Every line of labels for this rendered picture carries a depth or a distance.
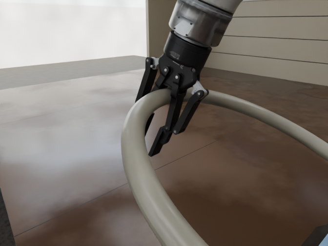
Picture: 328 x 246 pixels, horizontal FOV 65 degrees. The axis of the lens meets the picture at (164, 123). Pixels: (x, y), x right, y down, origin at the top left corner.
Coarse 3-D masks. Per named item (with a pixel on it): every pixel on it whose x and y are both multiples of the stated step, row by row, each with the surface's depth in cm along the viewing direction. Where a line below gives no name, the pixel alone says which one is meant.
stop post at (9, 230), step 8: (0, 192) 131; (0, 200) 132; (0, 208) 133; (0, 216) 134; (0, 224) 135; (8, 224) 138; (0, 232) 136; (8, 232) 139; (0, 240) 137; (8, 240) 140
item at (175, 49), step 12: (168, 36) 43; (168, 48) 42; (180, 48) 40; (192, 48) 40; (204, 48) 41; (168, 60) 45; (180, 60) 41; (192, 60) 41; (204, 60) 42; (180, 72) 44; (192, 72) 43; (168, 84) 46; (180, 84) 45; (192, 84) 44
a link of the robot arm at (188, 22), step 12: (180, 0) 39; (192, 0) 37; (180, 12) 38; (192, 12) 37; (204, 12) 37; (216, 12) 37; (180, 24) 39; (192, 24) 38; (204, 24) 38; (216, 24) 38; (180, 36) 41; (192, 36) 39; (204, 36) 39; (216, 36) 40
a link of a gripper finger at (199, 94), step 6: (198, 90) 43; (192, 96) 44; (198, 96) 43; (192, 102) 44; (198, 102) 45; (186, 108) 45; (192, 108) 45; (186, 114) 45; (192, 114) 47; (180, 120) 46; (186, 120) 46; (180, 126) 46; (186, 126) 48; (174, 132) 47
